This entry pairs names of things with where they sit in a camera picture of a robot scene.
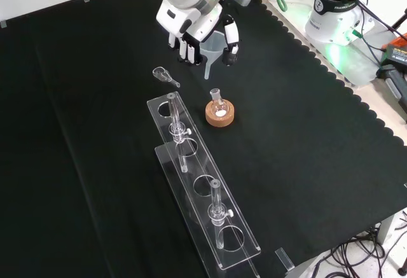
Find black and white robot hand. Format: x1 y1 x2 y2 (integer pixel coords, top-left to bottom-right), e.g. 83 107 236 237
155 0 241 67

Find translucent plastic funnel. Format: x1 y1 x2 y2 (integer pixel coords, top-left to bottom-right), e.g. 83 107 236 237
199 31 230 80

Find clear glass weighing funnel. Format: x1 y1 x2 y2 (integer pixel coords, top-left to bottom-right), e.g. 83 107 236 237
152 66 181 88

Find clear acrylic funnel stand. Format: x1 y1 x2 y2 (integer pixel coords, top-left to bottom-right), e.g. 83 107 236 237
146 91 263 278

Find round-bottom glass flask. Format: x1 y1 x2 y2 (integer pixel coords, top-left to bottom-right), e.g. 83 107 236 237
209 88 230 117

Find black bench cloth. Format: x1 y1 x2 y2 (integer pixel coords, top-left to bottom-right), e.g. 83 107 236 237
0 0 407 278

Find black tripod leg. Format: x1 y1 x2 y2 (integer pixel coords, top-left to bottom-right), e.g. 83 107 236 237
390 13 407 34

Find black and orange charger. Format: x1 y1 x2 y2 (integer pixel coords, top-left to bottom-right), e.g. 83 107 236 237
380 32 407 66

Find black tool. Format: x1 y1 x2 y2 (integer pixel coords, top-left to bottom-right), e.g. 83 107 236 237
376 64 407 115

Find cork ring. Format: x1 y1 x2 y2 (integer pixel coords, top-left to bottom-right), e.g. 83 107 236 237
205 99 237 129

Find metal base plate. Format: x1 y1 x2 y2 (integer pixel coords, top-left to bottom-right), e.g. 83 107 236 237
266 0 397 88

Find black floor cables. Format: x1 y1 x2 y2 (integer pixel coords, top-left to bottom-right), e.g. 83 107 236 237
310 209 407 278

